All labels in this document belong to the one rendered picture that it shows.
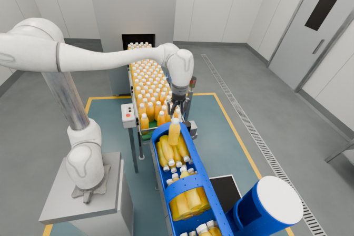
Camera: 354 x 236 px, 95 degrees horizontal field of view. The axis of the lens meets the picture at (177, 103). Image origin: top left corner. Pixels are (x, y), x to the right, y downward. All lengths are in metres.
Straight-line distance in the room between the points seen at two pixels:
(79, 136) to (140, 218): 1.36
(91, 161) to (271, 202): 1.09
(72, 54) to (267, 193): 1.30
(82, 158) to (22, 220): 1.66
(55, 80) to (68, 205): 0.67
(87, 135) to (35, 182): 1.70
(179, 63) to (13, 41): 0.53
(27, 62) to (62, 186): 0.78
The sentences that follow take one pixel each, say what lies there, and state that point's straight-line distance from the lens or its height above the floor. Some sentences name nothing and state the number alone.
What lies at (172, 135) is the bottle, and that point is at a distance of 1.05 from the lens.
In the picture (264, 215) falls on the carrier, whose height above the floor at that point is 0.98.
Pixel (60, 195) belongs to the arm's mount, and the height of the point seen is 1.07.
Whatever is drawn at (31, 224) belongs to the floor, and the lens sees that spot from 2.49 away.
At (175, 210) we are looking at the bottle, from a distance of 1.07.
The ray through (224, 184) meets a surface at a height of 0.15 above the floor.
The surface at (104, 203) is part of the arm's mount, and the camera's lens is 1.11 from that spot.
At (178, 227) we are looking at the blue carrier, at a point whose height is 0.99.
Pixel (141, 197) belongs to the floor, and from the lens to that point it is 2.23.
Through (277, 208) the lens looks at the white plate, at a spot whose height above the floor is 1.04.
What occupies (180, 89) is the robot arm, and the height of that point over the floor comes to 1.64.
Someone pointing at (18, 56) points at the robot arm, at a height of 1.86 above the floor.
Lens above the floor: 2.11
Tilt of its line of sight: 42 degrees down
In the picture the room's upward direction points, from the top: 7 degrees clockwise
